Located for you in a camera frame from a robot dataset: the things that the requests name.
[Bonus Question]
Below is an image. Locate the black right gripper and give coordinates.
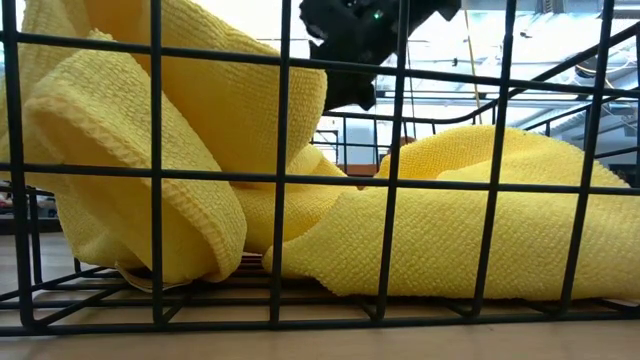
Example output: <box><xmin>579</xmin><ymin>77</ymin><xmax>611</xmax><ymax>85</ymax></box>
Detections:
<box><xmin>298</xmin><ymin>0</ymin><xmax>401</xmax><ymax>113</ymax></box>

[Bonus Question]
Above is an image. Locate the black hanging cable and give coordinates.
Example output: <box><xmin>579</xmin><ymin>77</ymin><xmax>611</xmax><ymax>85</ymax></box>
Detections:
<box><xmin>403</xmin><ymin>43</ymin><xmax>418</xmax><ymax>137</ymax></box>

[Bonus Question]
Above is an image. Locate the black wire basket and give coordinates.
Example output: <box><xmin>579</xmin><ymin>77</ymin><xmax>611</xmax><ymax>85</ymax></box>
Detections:
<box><xmin>0</xmin><ymin>0</ymin><xmax>640</xmax><ymax>337</ymax></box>

